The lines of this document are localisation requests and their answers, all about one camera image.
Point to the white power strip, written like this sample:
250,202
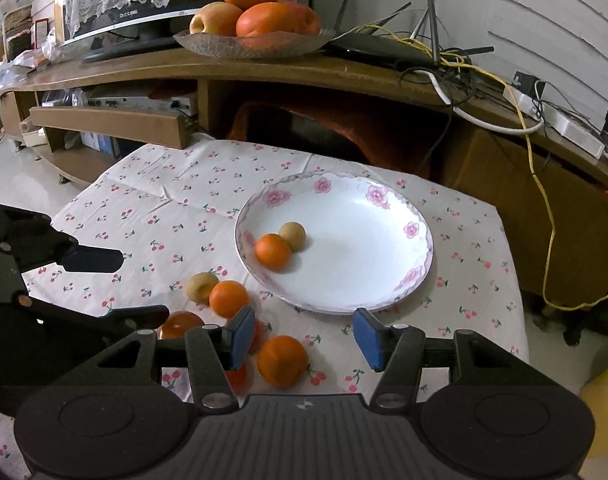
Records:
564,125

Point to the red apple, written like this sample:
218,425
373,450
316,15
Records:
309,17

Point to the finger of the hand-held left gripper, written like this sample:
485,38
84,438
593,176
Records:
91,260
129,316

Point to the small brown round fruit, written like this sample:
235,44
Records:
294,234
200,286

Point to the silver set-top box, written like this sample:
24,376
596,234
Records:
139,105

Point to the glossy red-orange fruit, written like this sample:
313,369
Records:
239,379
179,325

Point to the glass fruit dish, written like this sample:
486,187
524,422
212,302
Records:
254,47

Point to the cherry print tablecloth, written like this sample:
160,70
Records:
184,200

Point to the white floral plate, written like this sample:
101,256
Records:
354,240

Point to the small tangerine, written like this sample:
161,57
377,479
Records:
228,297
273,252

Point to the stack of paper packets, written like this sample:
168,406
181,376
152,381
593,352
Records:
11,15

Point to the yellow apple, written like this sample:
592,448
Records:
215,19

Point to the black router with antennas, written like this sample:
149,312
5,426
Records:
374,47

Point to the wooden television cabinet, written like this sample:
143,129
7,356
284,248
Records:
334,80

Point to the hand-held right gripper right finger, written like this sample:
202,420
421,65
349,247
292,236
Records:
368,340

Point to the large tangerine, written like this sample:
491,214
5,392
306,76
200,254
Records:
282,361

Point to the blue box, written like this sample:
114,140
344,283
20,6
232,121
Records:
101,142

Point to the yellow round object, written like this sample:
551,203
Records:
606,405

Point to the black plug adapter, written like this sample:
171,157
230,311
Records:
526,81

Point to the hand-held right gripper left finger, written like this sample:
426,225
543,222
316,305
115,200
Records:
244,336

